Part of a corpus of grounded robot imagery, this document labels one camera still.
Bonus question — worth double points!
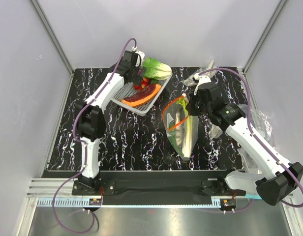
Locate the green white toy leek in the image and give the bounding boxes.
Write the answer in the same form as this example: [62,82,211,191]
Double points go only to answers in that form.
[177,97,193,161]

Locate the clear zip bag orange zipper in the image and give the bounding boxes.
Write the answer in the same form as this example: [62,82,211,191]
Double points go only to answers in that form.
[162,94,199,162]

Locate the green toy chili pepper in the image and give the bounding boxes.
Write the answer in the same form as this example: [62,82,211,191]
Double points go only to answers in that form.
[169,124,178,131]

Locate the grey toy fish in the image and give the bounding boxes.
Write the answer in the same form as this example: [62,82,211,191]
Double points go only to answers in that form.
[172,108,185,150]

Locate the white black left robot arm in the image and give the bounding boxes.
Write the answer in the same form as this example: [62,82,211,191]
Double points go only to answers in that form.
[73,50,145,195]

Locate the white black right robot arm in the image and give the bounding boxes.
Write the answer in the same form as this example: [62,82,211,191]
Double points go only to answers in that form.
[186,82,303,206]

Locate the red cherry tomato bunch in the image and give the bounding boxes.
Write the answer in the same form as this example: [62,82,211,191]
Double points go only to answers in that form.
[133,77,151,91]

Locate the white perforated plastic basket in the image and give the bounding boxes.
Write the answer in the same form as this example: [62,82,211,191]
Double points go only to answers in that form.
[112,73,172,116]

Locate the green white napa cabbage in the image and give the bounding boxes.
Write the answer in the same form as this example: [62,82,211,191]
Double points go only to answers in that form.
[143,57,172,80]

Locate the red orange toy mango slice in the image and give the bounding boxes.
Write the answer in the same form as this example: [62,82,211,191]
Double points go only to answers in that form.
[121,84,162,107]

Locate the crumpled clear plastic bags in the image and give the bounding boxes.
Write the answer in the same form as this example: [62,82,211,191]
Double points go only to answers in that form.
[250,108,273,146]

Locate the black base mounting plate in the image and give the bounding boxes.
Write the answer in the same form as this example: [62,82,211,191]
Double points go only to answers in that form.
[72,170,245,207]

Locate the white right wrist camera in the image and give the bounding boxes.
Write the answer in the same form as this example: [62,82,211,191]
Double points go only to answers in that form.
[193,75,211,95]

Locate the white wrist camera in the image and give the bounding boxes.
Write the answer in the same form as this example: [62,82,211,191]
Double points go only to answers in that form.
[193,75,211,95]
[132,46,145,67]

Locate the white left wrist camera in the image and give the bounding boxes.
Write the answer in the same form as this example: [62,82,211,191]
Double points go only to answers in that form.
[132,46,145,67]

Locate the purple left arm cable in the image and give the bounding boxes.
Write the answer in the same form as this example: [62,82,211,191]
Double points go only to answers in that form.
[52,37,137,233]

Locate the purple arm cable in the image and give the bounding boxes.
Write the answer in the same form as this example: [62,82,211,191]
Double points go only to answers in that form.
[52,37,137,233]
[197,67,303,208]

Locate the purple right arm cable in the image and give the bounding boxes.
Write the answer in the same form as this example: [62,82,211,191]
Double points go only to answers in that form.
[197,67,303,208]

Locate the perforated cable duct rail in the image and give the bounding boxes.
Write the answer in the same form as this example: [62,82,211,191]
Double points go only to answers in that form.
[37,197,103,207]

